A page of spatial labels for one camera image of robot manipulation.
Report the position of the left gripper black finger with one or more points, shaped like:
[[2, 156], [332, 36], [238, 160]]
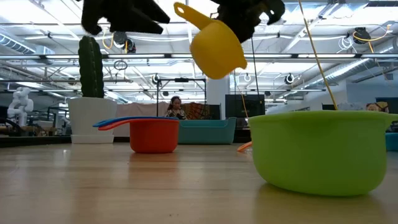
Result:
[[149, 12], [136, 26]]

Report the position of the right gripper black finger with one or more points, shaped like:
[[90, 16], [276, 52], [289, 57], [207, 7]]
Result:
[[244, 28], [278, 9]]

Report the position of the yellow measuring cup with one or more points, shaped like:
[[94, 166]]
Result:
[[217, 53]]

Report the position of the royal blue measuring cup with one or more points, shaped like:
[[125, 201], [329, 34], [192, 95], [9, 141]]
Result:
[[105, 122]]

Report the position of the red measuring cup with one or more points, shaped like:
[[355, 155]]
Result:
[[154, 137]]

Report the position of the orange measuring cup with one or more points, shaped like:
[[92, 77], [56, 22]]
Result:
[[244, 147]]

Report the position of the green measuring cup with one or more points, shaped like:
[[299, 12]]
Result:
[[320, 155]]

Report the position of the light blue measuring cup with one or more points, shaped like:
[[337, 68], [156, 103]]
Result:
[[392, 141]]

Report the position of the teal plastic basket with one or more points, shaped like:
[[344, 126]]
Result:
[[208, 132]]

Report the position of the green cactus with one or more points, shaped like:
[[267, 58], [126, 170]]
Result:
[[91, 68]]

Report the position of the black monitor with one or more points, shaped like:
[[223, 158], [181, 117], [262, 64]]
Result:
[[239, 105]]

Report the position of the beige cloth partition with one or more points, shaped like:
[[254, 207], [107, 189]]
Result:
[[136, 110]]

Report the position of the person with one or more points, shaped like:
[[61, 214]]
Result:
[[175, 109]]

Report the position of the patterned orange tapestry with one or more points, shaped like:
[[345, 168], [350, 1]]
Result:
[[202, 110]]

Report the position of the white plant pot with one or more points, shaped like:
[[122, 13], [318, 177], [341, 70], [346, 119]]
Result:
[[90, 109]]

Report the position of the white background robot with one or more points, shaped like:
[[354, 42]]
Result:
[[20, 104]]

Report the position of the colourful poster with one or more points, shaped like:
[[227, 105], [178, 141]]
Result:
[[377, 107]]

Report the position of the black stand frame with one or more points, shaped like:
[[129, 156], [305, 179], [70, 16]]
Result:
[[182, 80]]

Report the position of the silver ventilation duct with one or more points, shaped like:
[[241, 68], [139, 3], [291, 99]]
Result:
[[351, 73]]

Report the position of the black aluminium table frame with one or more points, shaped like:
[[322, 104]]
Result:
[[31, 141]]

